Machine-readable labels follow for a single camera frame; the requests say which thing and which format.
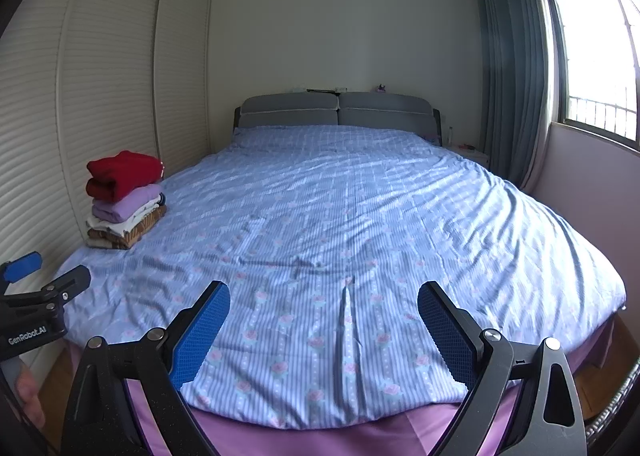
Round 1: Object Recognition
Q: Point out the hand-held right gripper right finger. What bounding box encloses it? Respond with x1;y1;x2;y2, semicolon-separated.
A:
416;280;588;456

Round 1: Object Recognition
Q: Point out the grey headboard cushion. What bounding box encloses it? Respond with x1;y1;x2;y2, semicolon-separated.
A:
237;93;341;130
337;92;435;138

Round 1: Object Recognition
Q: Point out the person's left hand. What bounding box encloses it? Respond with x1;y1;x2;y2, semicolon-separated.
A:
14;370;47;442

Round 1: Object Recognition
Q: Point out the cream louvered wardrobe door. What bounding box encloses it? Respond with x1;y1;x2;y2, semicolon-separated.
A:
0;0;167;377
152;0;214;178

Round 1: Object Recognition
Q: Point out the folded brown patterned garment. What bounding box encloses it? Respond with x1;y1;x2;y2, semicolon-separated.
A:
87;206;169;251

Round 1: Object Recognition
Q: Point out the bed with blue sheet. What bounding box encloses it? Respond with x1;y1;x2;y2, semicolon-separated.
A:
65;125;627;430

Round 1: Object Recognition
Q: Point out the white nightstand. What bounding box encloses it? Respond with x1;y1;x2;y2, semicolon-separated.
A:
451;143;491;168

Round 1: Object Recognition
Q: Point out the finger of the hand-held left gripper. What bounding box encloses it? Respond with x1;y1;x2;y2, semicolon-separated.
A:
0;265;93;313
0;251;44;285

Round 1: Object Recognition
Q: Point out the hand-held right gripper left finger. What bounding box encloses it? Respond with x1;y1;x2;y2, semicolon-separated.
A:
60;280;232;456

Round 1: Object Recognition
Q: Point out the grey-blue curtain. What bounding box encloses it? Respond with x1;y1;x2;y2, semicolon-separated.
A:
472;0;555;190

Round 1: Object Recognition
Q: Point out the folded white garment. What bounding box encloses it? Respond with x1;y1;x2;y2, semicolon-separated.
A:
86;201;166;237

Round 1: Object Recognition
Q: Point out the red garment with white lining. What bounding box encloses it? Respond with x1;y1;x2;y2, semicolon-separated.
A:
86;150;165;202

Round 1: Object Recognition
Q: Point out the folded purple garment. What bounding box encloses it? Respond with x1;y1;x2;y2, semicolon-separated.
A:
91;184;165;223

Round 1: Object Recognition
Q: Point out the dark wicker basket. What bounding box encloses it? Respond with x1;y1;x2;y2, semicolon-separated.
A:
582;356;640;456

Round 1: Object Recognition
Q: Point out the window with railing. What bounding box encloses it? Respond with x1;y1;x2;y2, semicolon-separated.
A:
542;0;640;153

